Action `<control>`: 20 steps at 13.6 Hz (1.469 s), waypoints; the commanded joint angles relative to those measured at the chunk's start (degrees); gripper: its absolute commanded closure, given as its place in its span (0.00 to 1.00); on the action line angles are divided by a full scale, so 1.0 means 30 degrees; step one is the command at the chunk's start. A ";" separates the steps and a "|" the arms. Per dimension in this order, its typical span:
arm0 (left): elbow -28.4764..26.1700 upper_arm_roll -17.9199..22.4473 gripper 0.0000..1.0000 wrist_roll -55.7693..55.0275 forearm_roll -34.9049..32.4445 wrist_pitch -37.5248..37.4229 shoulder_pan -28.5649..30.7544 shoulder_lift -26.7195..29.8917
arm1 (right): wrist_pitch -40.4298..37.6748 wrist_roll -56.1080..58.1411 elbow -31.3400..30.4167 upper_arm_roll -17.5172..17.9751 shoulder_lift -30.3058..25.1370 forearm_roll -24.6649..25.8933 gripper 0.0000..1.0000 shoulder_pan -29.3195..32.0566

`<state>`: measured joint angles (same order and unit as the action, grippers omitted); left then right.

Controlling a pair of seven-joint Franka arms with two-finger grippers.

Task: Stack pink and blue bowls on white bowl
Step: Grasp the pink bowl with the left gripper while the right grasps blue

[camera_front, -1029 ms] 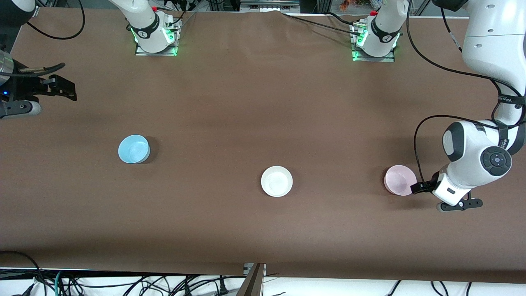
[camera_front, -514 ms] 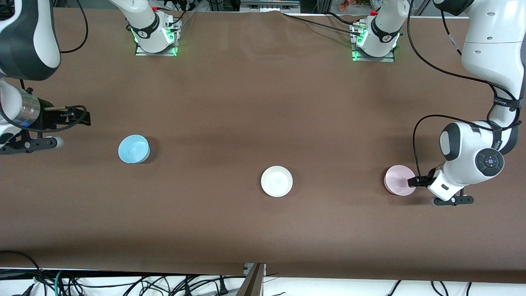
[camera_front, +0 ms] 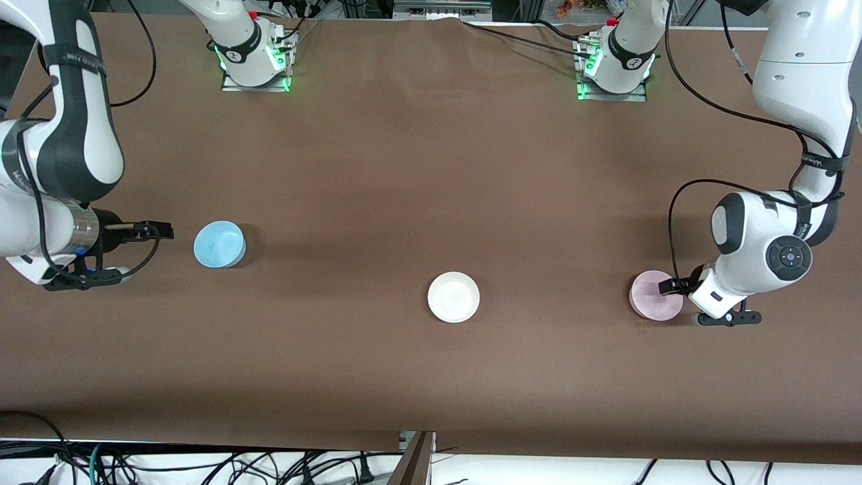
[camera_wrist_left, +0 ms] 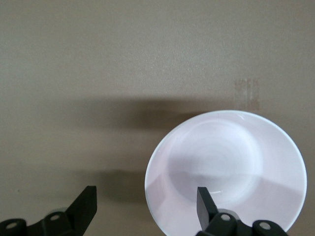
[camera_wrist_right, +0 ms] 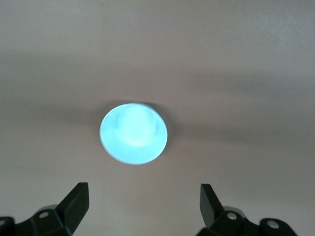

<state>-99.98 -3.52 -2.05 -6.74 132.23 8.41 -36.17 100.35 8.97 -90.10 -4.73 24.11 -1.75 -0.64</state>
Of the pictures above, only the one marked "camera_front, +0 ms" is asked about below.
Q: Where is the pink bowl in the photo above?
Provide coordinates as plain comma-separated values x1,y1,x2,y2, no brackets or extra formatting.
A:
628,270,684,321

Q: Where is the light blue bowl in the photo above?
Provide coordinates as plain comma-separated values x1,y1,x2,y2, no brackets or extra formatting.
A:
193,220,246,269

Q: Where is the white bowl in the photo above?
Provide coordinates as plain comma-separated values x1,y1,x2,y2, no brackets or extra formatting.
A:
427,271,481,323

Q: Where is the brown table cover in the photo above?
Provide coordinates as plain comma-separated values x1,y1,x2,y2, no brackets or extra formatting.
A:
0,12,862,465

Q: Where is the orange plastic object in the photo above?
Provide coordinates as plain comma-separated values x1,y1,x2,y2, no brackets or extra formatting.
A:
556,0,607,18

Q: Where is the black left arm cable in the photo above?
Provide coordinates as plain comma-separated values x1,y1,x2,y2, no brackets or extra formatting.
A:
662,0,849,287

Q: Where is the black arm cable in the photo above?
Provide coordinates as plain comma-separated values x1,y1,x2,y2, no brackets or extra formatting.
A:
662,0,849,287
17,0,163,284

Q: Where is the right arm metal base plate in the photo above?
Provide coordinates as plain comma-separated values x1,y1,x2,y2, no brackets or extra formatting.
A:
220,27,298,94

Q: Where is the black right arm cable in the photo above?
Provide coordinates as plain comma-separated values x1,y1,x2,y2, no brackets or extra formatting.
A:
17,0,163,284

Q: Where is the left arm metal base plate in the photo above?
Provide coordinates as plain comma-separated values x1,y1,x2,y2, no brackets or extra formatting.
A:
572,34,649,103

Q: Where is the black looping floor cable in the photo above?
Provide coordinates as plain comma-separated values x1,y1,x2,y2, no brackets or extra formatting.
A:
0,410,75,485

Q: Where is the long thin black cable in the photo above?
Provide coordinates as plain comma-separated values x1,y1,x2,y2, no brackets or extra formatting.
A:
461,20,595,60

